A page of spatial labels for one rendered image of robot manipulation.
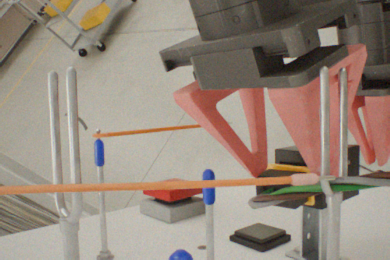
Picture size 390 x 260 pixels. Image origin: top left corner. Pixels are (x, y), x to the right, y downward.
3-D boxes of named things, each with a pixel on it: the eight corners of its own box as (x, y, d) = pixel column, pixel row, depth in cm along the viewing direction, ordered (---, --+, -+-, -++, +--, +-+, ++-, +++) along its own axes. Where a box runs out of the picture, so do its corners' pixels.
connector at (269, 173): (326, 189, 28) (324, 162, 28) (293, 210, 24) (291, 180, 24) (290, 185, 30) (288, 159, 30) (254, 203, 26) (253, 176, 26)
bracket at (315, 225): (350, 261, 29) (352, 199, 29) (334, 272, 27) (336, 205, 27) (301, 247, 33) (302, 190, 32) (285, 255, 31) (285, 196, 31)
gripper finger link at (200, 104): (290, 215, 21) (242, 49, 18) (204, 194, 26) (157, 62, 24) (348, 155, 25) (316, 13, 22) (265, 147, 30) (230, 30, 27)
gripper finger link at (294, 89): (334, 226, 19) (290, 42, 16) (233, 201, 24) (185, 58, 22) (389, 159, 23) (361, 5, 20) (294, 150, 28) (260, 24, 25)
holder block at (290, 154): (359, 194, 30) (360, 144, 30) (322, 210, 26) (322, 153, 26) (315, 187, 33) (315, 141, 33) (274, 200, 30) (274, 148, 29)
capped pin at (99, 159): (118, 256, 32) (111, 127, 31) (106, 263, 30) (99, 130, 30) (104, 253, 32) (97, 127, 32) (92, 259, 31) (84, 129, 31)
